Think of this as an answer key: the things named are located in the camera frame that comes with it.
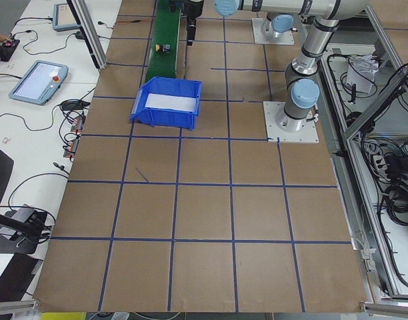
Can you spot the teach pendant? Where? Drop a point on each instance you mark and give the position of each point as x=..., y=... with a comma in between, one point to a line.
x=40, y=82
x=63, y=19

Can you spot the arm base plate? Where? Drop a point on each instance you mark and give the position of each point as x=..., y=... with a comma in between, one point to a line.
x=259, y=38
x=283, y=129

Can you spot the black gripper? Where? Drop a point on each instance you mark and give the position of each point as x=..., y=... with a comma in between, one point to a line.
x=194, y=9

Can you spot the green conveyor belt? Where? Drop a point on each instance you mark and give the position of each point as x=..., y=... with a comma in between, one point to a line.
x=165, y=31

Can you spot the blue source bin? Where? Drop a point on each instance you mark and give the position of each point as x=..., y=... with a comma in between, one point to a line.
x=167, y=117

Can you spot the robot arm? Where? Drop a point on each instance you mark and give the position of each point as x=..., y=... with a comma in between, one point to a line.
x=303, y=92
x=276, y=25

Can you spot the yellow mushroom push button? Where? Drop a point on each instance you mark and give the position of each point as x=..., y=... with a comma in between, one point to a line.
x=163, y=48

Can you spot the near teach pendant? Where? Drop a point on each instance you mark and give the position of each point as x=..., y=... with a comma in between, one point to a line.
x=40, y=82

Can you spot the far teach pendant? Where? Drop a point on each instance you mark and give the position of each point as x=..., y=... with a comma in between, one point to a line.
x=63, y=19

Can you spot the white foam pad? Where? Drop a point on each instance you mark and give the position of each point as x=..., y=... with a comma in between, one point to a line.
x=178, y=103

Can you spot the aluminium frame post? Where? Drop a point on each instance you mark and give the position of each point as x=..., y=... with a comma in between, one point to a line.
x=84, y=21

